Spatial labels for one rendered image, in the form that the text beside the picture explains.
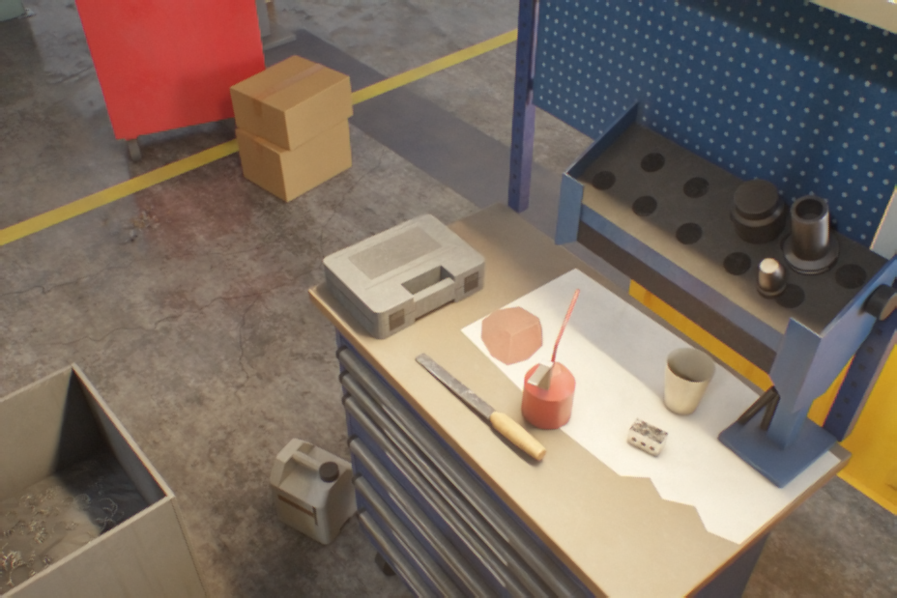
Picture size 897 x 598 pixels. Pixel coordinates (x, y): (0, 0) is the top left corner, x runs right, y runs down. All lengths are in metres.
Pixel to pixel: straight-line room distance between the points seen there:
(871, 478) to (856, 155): 1.40
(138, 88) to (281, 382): 1.56
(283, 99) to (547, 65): 1.96
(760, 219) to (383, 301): 0.67
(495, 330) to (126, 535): 0.88
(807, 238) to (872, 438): 1.29
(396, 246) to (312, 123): 1.91
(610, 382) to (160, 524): 1.00
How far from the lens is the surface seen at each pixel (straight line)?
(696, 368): 1.51
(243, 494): 2.59
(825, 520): 2.70
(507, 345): 1.55
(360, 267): 1.64
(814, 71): 1.32
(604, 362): 1.57
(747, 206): 1.29
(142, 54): 3.81
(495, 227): 1.85
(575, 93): 1.65
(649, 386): 1.54
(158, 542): 2.00
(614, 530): 1.35
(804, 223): 1.22
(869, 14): 1.04
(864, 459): 2.54
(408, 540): 1.92
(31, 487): 2.47
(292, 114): 3.45
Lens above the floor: 2.06
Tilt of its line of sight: 42 degrees down
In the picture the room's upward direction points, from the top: straight up
